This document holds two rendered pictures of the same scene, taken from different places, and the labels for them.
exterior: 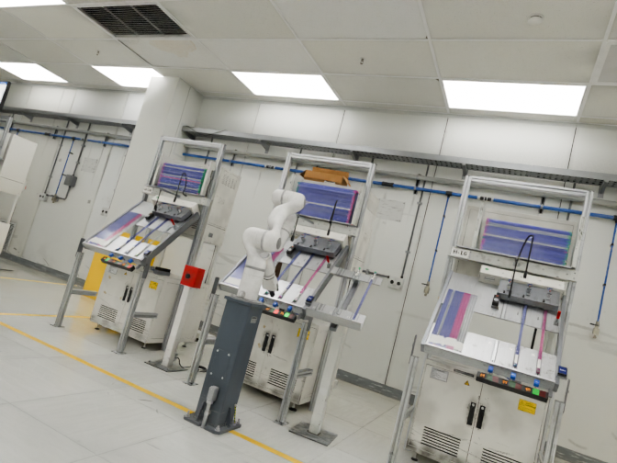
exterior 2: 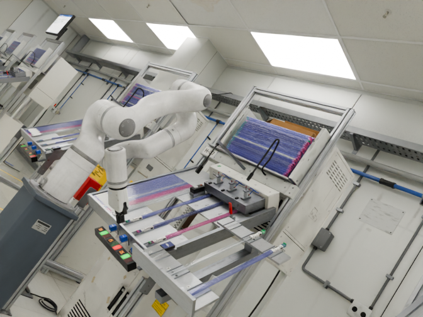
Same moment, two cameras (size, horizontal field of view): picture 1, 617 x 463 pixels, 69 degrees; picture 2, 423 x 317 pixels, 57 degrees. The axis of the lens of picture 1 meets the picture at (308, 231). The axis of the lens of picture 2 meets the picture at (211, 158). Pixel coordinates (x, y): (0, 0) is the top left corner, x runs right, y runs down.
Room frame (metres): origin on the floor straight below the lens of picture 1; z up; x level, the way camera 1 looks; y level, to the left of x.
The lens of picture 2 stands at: (1.39, -0.69, 0.93)
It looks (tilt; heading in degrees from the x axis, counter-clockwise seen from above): 9 degrees up; 23
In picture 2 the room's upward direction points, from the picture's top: 36 degrees clockwise
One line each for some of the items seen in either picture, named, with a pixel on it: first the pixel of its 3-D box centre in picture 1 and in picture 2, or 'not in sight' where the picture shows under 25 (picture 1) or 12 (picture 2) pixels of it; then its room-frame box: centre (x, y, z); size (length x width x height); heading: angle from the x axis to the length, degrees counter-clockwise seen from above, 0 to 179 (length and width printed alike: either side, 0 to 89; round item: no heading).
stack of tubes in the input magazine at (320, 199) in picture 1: (324, 203); (269, 148); (3.50, -0.07, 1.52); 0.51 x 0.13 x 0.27; 64
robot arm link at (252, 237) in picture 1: (255, 248); (99, 129); (2.63, 0.28, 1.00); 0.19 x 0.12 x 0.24; 72
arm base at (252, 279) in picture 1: (250, 285); (67, 176); (2.62, 0.25, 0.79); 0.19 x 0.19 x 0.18
